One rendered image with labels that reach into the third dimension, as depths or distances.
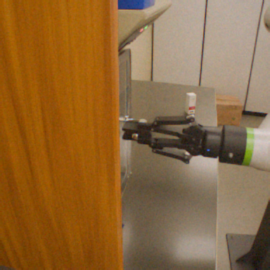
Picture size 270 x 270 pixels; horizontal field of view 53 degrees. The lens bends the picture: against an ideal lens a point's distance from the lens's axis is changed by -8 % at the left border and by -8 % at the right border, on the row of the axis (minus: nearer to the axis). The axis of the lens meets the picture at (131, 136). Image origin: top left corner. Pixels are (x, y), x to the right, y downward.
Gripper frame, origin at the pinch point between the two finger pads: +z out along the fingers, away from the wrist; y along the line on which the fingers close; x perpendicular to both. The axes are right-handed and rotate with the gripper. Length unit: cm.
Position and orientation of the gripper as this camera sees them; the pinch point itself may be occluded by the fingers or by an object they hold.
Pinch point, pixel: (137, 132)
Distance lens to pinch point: 71.4
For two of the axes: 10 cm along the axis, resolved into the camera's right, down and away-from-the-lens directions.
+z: -9.7, -1.3, 2.2
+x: -2.5, 4.9, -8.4
